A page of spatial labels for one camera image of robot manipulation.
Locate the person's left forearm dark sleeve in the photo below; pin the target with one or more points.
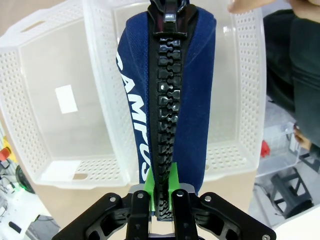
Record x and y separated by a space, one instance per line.
308 75

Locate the red item in box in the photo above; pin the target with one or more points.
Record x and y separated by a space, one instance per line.
265 149

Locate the black metal stool frame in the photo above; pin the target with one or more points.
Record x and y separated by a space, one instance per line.
291 190

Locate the black marker pen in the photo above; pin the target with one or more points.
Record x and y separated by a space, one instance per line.
15 226

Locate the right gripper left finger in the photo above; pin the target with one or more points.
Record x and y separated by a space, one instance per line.
120 220

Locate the person in dark fleece jacket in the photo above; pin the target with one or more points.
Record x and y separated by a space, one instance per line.
277 62

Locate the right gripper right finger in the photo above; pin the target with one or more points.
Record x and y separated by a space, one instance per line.
200 220

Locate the clear plastic storage box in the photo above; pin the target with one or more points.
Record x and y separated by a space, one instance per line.
280 150

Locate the person's left hand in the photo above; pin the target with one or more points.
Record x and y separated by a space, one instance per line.
302 138

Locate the red emergency stop button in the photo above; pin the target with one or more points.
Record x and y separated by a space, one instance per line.
5 153

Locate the black wheel with green light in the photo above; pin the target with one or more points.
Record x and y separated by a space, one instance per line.
23 178

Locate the navy zip pencil case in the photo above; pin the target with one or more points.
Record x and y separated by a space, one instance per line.
195 100

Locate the white perforated plastic basket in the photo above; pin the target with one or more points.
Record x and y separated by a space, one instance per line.
37 75
237 100

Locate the person's right hand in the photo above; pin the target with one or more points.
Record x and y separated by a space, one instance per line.
243 5

